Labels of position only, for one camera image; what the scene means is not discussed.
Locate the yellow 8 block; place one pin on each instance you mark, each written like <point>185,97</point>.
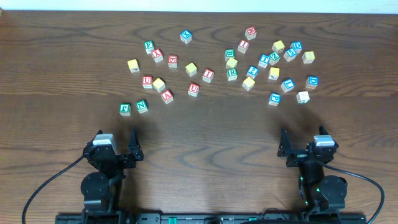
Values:
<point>308,57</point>

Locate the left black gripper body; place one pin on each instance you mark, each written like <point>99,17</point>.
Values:
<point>121,159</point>

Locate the yellow block upper right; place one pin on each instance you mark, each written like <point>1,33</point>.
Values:
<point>278,46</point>

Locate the blue T block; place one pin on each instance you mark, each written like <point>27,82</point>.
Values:
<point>264,61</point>

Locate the red E block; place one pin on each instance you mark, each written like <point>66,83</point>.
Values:
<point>173,61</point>

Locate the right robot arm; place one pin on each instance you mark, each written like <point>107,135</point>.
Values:
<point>323,194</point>

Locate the red X block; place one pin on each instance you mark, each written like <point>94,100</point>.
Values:
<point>157,55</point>

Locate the green N block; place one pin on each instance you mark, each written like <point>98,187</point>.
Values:
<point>141,106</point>

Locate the red u block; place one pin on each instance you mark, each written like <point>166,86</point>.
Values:
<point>193,89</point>
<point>147,82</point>

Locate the yellow S block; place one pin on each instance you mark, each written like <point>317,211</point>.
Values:
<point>248,83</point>

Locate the blue 5 block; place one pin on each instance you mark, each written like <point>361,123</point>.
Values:
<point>290,54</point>

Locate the green F block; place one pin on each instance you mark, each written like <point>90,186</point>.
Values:
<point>149,46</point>

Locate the blue L block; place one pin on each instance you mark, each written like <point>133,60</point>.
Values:
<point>287,85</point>

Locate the red I block upper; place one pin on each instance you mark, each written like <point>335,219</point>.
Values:
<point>243,46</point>

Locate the blue D block right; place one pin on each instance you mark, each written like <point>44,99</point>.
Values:
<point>312,82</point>

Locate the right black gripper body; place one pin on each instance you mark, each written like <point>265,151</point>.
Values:
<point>300,156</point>

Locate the blue P block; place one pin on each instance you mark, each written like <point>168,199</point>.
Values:
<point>274,99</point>

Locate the red U block left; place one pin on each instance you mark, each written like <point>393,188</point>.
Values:
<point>147,82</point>

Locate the yellow o block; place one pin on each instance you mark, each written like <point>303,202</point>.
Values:
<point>231,63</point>
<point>191,69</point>

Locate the yellow C block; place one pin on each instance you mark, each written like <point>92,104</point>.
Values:
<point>158,84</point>

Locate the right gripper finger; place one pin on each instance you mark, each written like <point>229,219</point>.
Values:
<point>322,130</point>
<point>285,147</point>

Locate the yellow K block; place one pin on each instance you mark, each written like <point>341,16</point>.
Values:
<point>274,73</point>

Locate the plain wood L block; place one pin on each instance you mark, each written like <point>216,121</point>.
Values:
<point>302,97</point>

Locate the red i block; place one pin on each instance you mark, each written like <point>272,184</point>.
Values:
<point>208,75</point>
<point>243,46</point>

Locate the green J block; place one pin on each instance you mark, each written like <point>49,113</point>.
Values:
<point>125,109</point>

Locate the green R block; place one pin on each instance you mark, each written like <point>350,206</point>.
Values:
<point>231,74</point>

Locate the blue D block upper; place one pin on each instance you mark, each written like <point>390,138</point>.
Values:
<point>296,46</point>

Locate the green Z block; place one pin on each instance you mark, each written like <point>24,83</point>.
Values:
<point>274,58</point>

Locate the yellow block far left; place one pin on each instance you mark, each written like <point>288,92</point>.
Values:
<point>133,65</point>

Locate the red U block centre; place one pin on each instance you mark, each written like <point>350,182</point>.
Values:
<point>193,89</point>

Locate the blue 2 block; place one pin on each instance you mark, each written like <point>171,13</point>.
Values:
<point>252,72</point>

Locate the green B block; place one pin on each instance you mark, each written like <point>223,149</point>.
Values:
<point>229,53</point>

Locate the red I block centre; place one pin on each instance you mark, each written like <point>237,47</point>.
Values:
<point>208,75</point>

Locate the blue d block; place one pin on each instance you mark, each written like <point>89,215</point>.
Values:
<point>312,82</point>
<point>296,46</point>

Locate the red A block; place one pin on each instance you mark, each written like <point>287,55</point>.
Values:
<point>167,96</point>

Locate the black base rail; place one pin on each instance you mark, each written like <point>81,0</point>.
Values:
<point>156,218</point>

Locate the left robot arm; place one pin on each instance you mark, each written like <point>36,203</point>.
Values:
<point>102,189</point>

